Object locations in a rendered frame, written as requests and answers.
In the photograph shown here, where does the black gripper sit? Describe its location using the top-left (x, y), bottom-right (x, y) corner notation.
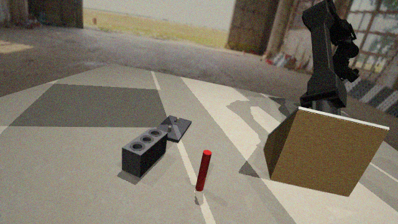
top-left (332, 54), bottom-right (349, 81)

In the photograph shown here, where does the red peg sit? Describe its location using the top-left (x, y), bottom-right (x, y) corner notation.
top-left (195, 150), bottom-right (212, 192)

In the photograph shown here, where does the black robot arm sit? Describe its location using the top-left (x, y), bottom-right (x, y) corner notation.
top-left (300, 0), bottom-right (360, 116)

